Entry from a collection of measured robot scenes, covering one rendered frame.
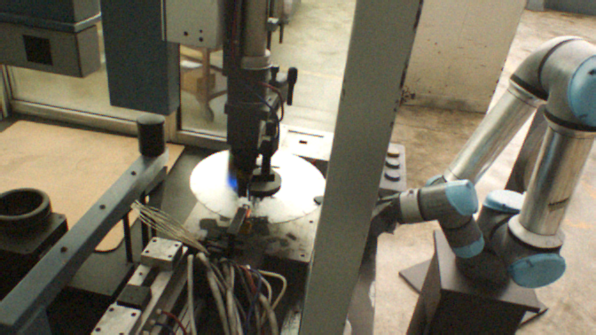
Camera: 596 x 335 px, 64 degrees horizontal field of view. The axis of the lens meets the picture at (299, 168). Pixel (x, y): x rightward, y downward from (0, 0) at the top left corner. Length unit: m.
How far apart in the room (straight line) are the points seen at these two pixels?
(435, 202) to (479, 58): 3.37
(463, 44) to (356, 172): 3.92
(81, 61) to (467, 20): 3.56
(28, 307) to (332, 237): 0.51
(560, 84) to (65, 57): 0.90
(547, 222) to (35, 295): 0.96
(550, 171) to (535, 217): 0.11
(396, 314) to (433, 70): 2.52
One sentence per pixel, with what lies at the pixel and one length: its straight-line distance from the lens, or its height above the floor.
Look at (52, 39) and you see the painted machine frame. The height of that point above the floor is 1.30.
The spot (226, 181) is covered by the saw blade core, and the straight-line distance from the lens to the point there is 1.16.
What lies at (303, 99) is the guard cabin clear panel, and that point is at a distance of 1.55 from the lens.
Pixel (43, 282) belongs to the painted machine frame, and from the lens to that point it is 0.81.
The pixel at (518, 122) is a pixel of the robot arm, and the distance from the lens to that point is 1.13.
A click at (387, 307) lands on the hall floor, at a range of 2.25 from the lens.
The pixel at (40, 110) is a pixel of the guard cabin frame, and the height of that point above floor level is 0.78.
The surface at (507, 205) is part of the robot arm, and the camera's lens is 1.25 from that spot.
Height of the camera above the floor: 1.59
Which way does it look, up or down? 31 degrees down
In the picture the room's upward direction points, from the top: 8 degrees clockwise
